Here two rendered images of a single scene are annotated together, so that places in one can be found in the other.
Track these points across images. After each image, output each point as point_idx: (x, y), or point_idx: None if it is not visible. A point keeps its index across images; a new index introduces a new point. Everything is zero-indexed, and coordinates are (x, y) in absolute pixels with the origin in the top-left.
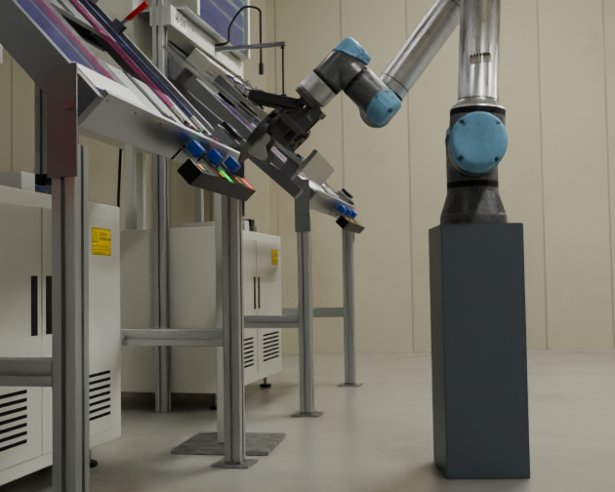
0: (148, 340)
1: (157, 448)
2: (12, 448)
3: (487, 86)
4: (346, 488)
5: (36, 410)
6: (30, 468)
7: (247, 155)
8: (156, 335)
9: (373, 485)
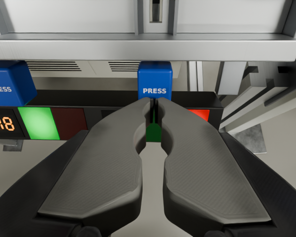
0: (187, 65)
1: (210, 89)
2: (70, 71)
3: None
4: (139, 220)
5: (85, 63)
6: (89, 76)
7: (157, 123)
8: (188, 69)
9: (147, 235)
